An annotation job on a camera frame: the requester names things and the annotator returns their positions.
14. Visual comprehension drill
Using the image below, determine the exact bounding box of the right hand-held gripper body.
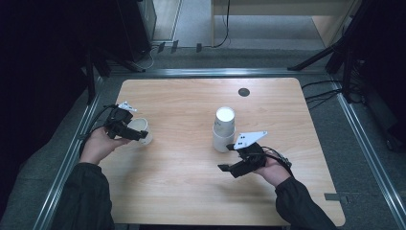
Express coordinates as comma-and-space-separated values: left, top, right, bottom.
231, 130, 268, 179

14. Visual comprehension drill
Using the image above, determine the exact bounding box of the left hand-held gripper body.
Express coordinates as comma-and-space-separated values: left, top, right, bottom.
104, 101, 138, 140

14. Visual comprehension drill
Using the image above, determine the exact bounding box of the printed white paper cup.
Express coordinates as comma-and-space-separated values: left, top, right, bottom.
128, 117, 153, 146

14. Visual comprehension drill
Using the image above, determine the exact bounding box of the stack of white paper cups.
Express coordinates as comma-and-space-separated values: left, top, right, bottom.
212, 106, 237, 153

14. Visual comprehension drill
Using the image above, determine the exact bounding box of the person's right hand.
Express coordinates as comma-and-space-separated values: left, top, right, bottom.
253, 152, 293, 188

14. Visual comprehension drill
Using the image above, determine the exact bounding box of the person's left hand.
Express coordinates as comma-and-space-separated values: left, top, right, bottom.
79, 126, 132, 166

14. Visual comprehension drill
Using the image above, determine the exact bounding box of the black metal stand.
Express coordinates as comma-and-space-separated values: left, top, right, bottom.
83, 47, 147, 105

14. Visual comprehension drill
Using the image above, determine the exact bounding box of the dark curtain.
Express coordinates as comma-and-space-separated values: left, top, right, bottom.
350, 0, 406, 153
0, 0, 123, 212

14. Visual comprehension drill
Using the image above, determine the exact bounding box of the black computer tower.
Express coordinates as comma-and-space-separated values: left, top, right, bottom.
116, 0, 157, 63

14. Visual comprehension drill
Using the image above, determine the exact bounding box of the grey tape strip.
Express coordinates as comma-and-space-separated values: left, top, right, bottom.
324, 193, 350, 205

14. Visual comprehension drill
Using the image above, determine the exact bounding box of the black tripod stand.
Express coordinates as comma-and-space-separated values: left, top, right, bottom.
286, 0, 372, 104

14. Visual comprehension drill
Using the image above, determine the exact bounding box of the light wooden desk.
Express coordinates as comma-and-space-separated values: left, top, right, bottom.
210, 0, 363, 48

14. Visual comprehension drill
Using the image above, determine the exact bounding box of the left hand-held gripper cable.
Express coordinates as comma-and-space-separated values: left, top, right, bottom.
78, 103, 118, 155

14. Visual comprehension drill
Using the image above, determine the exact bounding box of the hand-held gripper cable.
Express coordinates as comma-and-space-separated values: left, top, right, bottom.
78, 103, 118, 155
261, 146, 293, 178

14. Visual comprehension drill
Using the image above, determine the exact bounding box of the right hand-held gripper cable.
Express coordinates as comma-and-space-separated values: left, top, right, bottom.
261, 146, 293, 178

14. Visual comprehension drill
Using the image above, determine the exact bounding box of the metal floor rail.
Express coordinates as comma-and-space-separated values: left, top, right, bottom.
108, 67, 329, 80
33, 76, 104, 230
329, 75, 406, 230

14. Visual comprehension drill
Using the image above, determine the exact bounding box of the white floor cable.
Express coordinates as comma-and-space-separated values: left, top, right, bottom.
135, 44, 161, 71

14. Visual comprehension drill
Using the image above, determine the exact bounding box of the black floor cable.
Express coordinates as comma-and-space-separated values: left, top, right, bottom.
301, 80, 343, 91
304, 89, 365, 110

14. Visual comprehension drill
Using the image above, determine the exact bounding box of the black hanging cable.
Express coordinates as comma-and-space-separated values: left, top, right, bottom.
213, 0, 232, 49

